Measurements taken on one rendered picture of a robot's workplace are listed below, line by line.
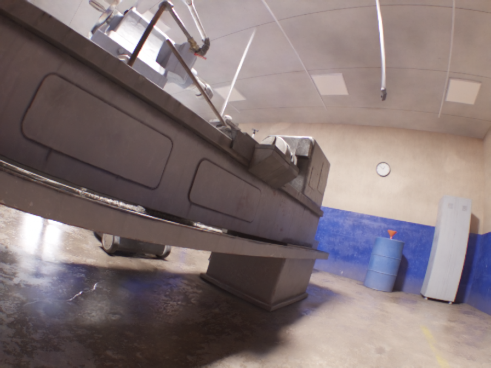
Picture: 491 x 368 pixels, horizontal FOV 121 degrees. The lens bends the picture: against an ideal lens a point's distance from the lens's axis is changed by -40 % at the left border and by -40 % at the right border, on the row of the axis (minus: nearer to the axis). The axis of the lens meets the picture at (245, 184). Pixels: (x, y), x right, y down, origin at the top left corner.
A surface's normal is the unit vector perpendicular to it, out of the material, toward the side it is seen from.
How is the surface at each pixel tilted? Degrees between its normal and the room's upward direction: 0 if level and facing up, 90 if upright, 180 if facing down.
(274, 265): 90
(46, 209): 90
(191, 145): 90
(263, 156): 90
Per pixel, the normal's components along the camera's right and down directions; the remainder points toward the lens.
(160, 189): 0.79, 0.14
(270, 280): -0.54, -0.30
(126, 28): 0.84, -0.19
